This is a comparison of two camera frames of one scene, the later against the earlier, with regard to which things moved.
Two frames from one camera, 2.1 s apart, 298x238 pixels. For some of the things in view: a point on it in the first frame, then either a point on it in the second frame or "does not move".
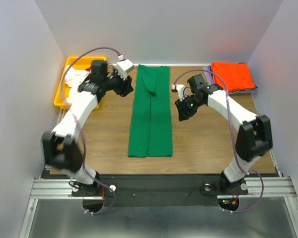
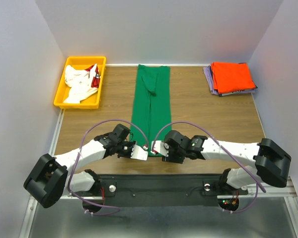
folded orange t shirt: [237, 76] does not move
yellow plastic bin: [75, 62] does not move
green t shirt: [150, 130] does not move
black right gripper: [183, 113] → [171, 159]
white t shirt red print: [74, 78] does not move
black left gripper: [126, 87] → [131, 144]
